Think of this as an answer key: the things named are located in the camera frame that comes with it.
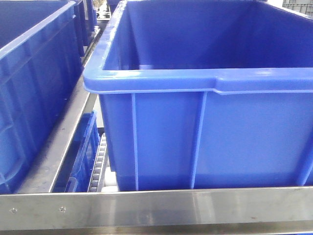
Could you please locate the blue rack crate upper middle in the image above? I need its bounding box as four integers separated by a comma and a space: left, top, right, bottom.
83, 0, 313, 191

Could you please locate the blue rack crate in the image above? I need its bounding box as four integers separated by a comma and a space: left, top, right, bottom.
83, 0, 313, 191
0, 0, 82, 194

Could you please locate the white roller conveyor track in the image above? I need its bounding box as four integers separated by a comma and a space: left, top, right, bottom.
88, 134, 118, 192

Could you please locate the blue rack crate upper left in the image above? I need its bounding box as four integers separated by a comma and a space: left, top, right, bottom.
0, 0, 82, 194

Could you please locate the steel rack at left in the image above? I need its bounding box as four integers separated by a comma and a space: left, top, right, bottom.
0, 0, 313, 235

